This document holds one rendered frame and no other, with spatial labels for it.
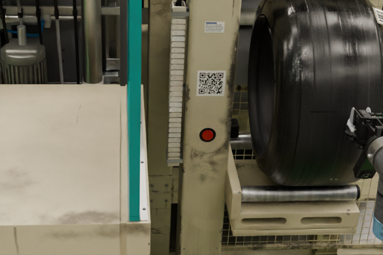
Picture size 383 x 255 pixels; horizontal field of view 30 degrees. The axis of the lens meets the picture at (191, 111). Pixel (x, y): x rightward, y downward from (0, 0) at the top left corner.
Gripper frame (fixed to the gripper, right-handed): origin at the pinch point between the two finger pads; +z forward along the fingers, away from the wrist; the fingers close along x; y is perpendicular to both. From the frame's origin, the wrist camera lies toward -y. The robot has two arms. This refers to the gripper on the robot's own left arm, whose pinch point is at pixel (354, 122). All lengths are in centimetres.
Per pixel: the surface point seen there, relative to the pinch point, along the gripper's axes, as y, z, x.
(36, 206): 0, -39, 72
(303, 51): 15.6, 7.9, 12.2
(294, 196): -29.6, 16.7, 8.3
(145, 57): -15, 99, 48
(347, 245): -82, 72, -30
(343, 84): 8.7, 3.5, 2.6
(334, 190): -28.2, 17.3, -3.0
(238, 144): -26, 45, 20
